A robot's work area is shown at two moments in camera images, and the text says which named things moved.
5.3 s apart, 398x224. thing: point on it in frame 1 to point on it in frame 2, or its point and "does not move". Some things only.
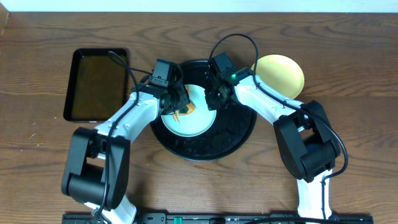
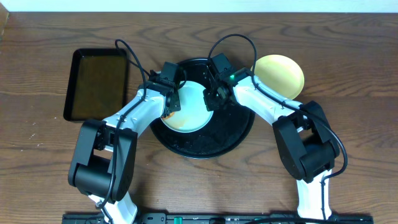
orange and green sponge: x=183 y=111 to x=170 y=115
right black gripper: x=213 y=104 does not move
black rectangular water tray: x=98 y=85 does not move
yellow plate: x=280 y=73 does not move
